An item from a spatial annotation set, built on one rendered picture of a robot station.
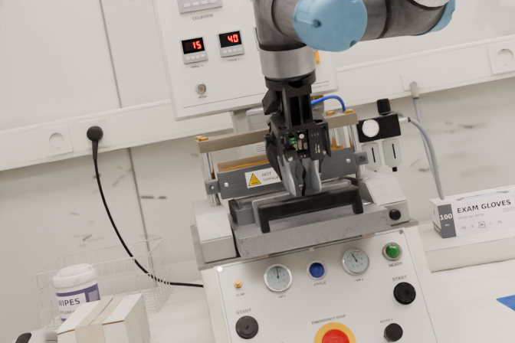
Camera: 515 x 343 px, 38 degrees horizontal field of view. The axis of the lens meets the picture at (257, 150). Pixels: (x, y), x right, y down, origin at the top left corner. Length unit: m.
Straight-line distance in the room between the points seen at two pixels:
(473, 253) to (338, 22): 0.83
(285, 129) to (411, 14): 0.23
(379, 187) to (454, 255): 0.44
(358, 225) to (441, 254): 0.52
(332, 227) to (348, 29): 0.32
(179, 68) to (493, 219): 0.75
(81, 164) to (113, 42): 0.32
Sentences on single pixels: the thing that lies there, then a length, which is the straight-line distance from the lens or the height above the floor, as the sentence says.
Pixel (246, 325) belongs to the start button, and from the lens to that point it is 1.11.
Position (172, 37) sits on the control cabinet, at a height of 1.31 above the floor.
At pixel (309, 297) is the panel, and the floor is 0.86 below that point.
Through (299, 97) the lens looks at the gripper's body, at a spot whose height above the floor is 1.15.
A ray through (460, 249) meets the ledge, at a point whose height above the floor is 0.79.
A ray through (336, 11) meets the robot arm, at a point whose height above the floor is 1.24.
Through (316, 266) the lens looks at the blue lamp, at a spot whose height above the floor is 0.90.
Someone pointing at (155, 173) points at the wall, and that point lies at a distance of 1.91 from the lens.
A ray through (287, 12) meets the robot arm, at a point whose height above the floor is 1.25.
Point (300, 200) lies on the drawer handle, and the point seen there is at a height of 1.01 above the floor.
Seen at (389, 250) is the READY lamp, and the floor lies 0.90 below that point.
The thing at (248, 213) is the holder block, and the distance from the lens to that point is 1.17.
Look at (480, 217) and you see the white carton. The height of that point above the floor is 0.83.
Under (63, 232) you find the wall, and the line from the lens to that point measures 1.99.
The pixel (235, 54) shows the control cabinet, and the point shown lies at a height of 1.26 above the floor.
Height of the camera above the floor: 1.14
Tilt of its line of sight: 3 degrees down
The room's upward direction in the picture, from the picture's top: 11 degrees counter-clockwise
